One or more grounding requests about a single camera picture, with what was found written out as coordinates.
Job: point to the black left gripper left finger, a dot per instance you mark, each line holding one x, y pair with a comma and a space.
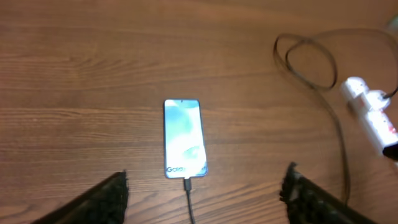
105, 203

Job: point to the white power strip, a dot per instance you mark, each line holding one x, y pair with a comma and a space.
376, 124

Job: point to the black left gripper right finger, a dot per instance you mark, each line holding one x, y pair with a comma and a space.
306, 202

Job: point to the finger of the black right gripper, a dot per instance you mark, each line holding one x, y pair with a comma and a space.
391, 152

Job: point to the white charger adapter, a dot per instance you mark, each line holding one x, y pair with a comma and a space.
373, 100

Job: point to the blue smartphone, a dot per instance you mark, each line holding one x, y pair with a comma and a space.
184, 143

